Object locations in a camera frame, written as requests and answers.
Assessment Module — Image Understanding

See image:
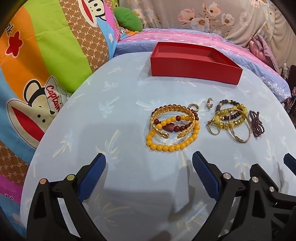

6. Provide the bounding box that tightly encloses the gold ring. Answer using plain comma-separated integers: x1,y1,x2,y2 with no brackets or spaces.
207,122,221,135

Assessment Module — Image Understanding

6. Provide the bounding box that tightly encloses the palm print light blue tablecloth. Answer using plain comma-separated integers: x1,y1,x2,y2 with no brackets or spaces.
20,50,296,241

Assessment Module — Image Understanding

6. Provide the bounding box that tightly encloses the pink crumpled cloth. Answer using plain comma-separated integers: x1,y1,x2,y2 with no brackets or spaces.
248,35,280,70

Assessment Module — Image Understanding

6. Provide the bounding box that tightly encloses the dark purple bead bracelet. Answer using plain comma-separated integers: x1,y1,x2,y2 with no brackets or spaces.
248,110,263,141

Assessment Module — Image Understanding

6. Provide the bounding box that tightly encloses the red cardboard box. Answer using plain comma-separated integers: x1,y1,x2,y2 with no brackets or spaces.
150,42,243,86

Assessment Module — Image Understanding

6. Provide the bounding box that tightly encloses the yellow bead bracelet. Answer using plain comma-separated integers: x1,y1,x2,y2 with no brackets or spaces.
146,116,200,152

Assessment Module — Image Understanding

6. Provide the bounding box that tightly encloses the dark metal bed frame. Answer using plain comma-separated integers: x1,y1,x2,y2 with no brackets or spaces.
279,62,296,98

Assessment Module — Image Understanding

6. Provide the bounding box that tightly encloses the green pillow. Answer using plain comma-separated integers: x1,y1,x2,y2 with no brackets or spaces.
113,7,142,32

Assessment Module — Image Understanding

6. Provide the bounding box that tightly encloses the pink and purple pillow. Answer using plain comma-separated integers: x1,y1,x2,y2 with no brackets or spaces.
114,28,290,105

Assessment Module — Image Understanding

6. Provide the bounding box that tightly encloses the floral grey cloth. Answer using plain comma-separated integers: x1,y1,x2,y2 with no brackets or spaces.
120,0,287,47

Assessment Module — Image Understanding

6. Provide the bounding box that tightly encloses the cartoon monkey blanket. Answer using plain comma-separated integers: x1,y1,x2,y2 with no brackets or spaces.
0,0,121,209

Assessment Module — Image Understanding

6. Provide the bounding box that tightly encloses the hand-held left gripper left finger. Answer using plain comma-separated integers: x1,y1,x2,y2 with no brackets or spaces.
26,152,107,241

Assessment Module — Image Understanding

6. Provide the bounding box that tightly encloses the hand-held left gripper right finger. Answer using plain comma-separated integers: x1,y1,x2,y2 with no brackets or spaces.
191,151,295,241

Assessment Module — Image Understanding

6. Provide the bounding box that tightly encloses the black bead bracelet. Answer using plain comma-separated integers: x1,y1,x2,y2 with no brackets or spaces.
215,99,243,121

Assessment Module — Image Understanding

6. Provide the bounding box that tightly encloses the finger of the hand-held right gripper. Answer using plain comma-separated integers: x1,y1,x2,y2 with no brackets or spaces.
265,184,296,210
283,153,296,168

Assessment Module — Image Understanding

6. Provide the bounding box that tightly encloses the yellow-green bead bracelet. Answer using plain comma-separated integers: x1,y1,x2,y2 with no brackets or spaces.
207,104,248,130

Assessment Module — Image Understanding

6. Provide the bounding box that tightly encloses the gold leaf bangle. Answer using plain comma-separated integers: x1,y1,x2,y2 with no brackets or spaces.
151,105,196,139

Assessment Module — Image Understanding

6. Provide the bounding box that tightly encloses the thin gold bangle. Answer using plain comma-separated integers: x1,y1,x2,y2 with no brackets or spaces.
228,113,252,143

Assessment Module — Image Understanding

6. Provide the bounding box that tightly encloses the dark red bead bracelet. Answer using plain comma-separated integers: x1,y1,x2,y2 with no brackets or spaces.
154,105,199,135

